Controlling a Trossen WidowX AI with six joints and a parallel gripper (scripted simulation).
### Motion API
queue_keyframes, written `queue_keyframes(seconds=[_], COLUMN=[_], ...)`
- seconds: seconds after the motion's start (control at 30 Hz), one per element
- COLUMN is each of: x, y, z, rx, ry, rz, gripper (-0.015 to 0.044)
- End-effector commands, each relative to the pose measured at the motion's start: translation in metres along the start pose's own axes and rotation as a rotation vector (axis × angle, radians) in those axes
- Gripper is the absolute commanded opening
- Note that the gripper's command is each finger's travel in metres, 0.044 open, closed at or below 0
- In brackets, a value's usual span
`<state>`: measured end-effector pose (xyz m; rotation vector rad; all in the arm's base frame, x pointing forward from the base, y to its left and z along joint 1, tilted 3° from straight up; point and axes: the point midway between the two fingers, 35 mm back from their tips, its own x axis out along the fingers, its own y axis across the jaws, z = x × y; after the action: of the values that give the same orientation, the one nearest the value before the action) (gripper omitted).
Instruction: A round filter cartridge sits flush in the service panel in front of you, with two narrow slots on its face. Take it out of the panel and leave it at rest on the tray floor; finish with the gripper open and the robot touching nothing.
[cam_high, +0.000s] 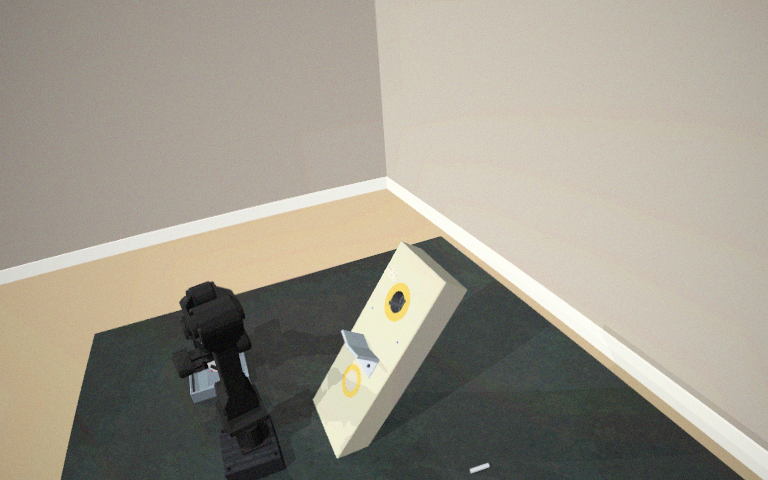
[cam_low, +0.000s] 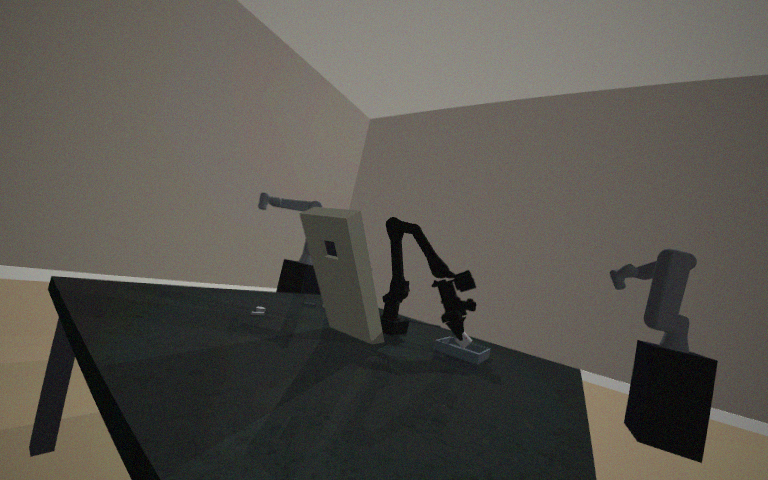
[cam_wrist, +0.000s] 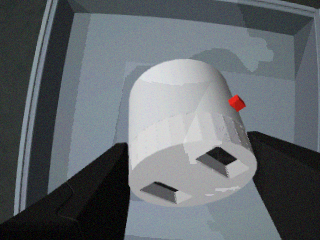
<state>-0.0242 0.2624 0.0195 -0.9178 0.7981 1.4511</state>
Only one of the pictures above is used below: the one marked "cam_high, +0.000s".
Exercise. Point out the small white cylinder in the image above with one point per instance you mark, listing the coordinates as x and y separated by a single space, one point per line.
479 468

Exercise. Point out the cream rectangular panel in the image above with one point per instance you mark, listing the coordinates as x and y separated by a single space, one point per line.
405 315

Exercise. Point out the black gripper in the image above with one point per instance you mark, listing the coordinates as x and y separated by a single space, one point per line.
186 363

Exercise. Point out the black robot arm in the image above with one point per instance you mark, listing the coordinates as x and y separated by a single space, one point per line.
213 319

